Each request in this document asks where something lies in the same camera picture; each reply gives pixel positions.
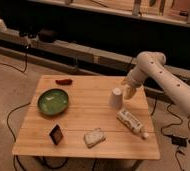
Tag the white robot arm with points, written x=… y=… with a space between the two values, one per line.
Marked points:
x=151 y=64

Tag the green bowl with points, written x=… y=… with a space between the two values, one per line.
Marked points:
x=53 y=102

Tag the wooden table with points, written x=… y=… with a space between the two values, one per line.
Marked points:
x=88 y=109

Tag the white plastic bottle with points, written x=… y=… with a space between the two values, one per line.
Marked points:
x=132 y=123

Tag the red chili pepper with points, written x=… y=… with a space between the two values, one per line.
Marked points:
x=64 y=82

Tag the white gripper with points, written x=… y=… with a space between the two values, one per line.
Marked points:
x=130 y=88

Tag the dark red eraser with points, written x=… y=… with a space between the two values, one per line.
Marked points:
x=56 y=135

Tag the black device on ledge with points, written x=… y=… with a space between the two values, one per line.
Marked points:
x=48 y=36

